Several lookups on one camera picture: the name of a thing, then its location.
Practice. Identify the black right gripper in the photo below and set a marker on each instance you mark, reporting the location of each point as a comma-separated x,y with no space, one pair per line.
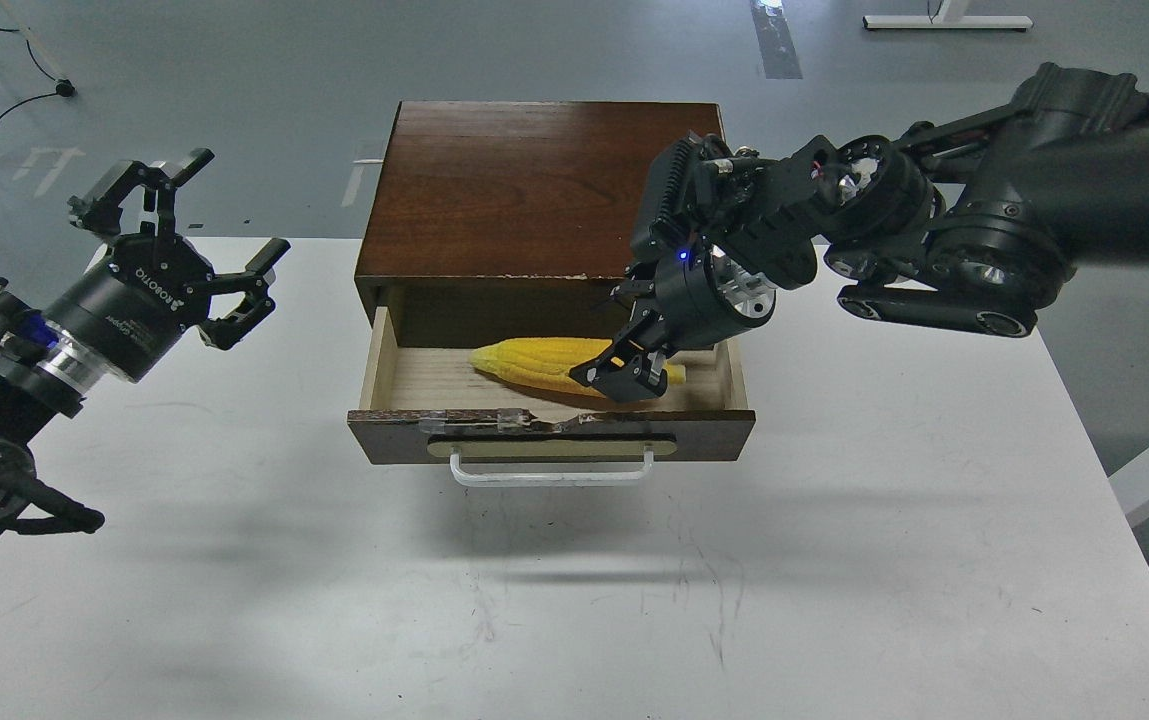
692,298

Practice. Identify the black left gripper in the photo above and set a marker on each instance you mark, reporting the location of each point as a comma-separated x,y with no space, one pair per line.
131,307

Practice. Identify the yellow corn cob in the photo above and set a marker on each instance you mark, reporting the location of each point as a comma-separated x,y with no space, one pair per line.
539,362

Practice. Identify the wooden drawer with white handle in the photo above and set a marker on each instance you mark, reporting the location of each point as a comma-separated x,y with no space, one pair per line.
428,405

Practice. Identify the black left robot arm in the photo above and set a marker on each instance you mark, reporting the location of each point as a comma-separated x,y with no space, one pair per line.
45,373

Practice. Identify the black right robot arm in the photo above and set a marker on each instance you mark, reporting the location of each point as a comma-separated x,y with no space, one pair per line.
973,226

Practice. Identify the dark wooden drawer cabinet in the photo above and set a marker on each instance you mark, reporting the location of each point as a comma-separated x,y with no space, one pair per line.
495,220

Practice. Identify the white desk foot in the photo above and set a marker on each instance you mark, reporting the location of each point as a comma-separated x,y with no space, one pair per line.
949,16

